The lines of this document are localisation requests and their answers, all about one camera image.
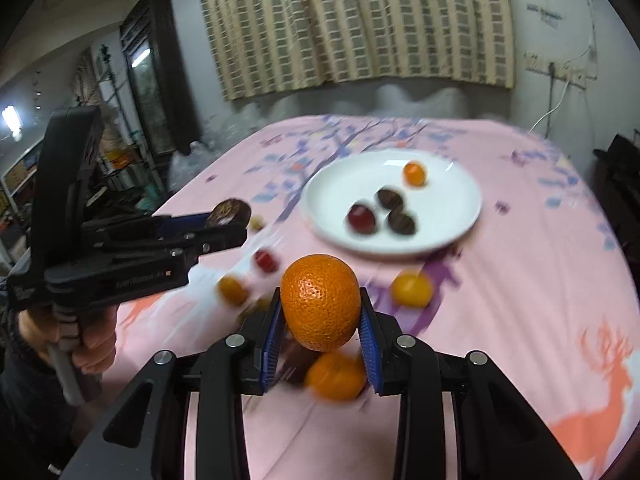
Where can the small orange mandarin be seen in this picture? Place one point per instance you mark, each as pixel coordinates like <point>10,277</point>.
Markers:
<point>411,288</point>

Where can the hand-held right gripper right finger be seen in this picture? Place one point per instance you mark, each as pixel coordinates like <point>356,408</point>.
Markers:
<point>369,345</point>

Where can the white wall outlet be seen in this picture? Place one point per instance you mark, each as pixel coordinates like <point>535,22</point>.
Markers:
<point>570,75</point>
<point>537,62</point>

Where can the person's left hand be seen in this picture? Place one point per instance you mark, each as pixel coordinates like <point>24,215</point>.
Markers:
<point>97,340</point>

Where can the pink printed blanket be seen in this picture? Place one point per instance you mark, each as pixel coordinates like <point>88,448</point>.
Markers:
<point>500,310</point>

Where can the white round plate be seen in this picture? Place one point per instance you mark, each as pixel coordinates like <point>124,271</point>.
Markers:
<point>440,210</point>

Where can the green grape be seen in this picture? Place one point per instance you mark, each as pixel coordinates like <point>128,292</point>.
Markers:
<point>256,222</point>

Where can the bright lamp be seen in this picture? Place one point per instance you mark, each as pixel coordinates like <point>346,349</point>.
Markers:
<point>11,120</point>

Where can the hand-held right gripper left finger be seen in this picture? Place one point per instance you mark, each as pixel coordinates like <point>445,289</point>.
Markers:
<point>272,345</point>

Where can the dark brown passion fruit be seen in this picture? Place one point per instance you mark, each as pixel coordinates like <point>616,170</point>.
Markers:
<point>390,199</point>
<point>229,211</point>
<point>295,367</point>
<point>402,222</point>

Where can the small orange kumquat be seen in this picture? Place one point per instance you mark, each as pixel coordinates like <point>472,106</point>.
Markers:
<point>232,290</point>
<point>415,172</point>

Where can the dark red plum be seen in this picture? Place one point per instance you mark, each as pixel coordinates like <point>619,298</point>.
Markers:
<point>361,217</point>

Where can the dark wooden glass cabinet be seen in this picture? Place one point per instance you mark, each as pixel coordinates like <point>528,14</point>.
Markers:
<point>150,85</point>

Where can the beige checked curtain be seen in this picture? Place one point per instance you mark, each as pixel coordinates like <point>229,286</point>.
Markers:
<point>350,20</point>

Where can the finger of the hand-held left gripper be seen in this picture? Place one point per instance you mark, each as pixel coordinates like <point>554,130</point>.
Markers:
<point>185,220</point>
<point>220,239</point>

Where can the red cherry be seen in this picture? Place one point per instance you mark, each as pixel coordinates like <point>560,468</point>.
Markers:
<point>265,261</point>

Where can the large orange mandarin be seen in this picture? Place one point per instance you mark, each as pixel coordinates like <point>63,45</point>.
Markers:
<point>320,300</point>

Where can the clear plastic bag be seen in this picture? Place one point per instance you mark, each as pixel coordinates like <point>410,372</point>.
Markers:
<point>187,162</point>

